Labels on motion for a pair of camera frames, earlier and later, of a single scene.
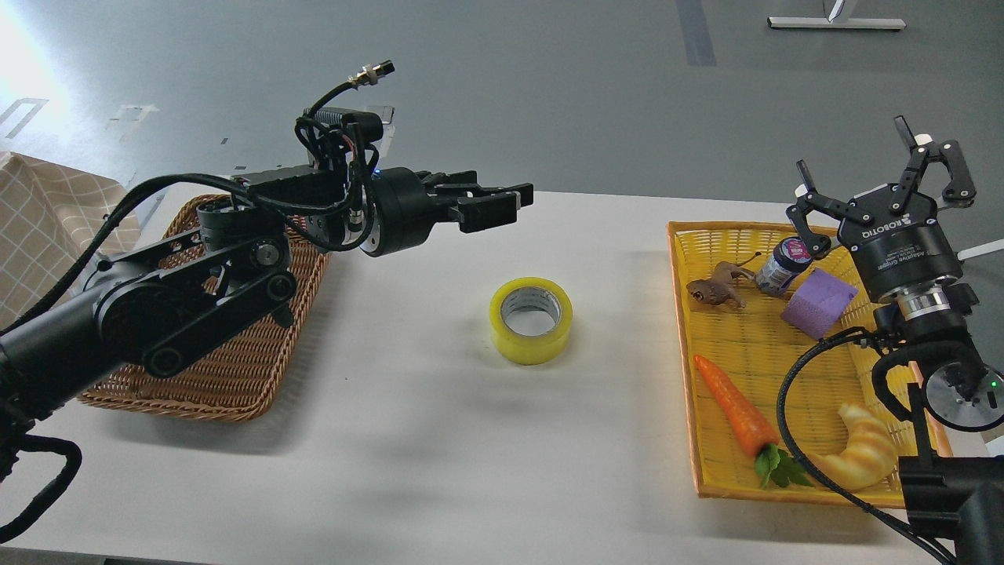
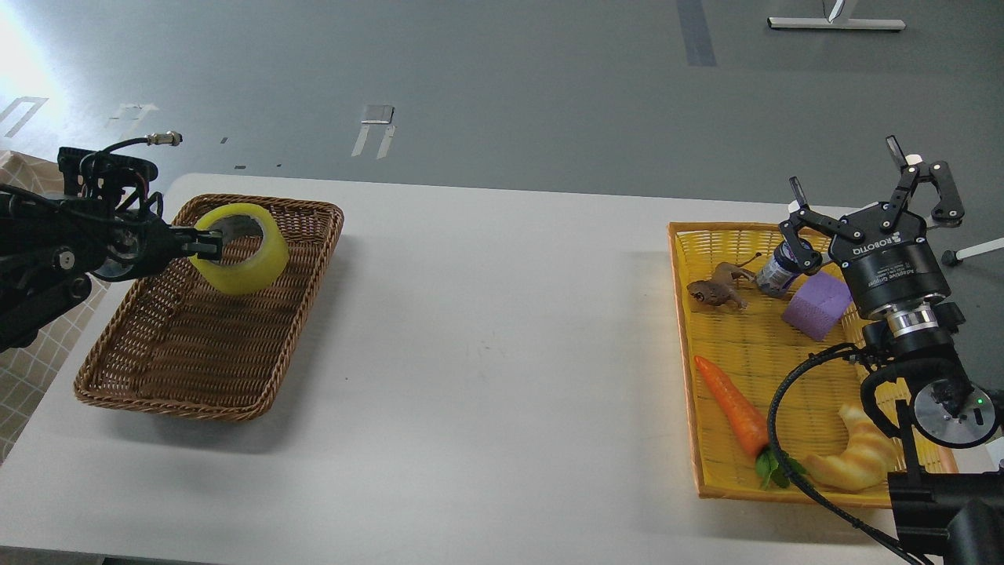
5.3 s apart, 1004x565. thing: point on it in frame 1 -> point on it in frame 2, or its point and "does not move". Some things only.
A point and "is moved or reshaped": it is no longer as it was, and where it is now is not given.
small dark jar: [790, 256] does not move
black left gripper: [406, 203] -> [144, 243]
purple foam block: [819, 304] does not move
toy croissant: [868, 456] does not move
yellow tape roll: [530, 320] is moved or reshaped
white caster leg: [981, 249] does not move
